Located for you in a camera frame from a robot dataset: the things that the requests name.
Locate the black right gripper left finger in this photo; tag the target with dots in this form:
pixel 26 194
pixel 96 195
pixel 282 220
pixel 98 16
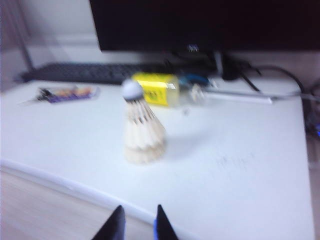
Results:
pixel 112 227

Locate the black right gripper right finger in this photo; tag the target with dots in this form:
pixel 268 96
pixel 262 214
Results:
pixel 165 230

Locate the white feather shuttlecock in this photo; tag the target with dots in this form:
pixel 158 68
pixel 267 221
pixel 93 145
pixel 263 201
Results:
pixel 140 125
pixel 142 157

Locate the white raised desk board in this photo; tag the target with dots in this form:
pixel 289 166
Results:
pixel 225 150

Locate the clear bottle with yellow label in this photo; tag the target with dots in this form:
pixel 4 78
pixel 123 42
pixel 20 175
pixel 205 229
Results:
pixel 160 92

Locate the blue plastic packet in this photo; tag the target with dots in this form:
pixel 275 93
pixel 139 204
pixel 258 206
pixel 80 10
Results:
pixel 195 78

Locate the black computer keyboard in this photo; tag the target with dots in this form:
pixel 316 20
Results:
pixel 87 72

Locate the black AOC computer monitor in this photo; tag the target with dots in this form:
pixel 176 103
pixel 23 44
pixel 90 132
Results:
pixel 200 22

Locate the aluminium partition frame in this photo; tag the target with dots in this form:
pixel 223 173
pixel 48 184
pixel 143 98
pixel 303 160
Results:
pixel 26 55

